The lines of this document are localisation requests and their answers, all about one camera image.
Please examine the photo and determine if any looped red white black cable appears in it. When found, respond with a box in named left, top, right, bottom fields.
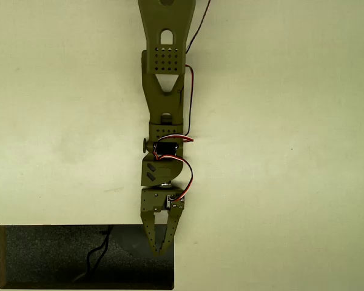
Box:
left=155, top=155, right=194, bottom=203

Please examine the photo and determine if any red black white servo cable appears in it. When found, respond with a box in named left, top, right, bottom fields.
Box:
left=153, top=64, right=195, bottom=154

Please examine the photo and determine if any red black arm cable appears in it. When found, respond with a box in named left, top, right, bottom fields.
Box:
left=185, top=0, right=212, bottom=55

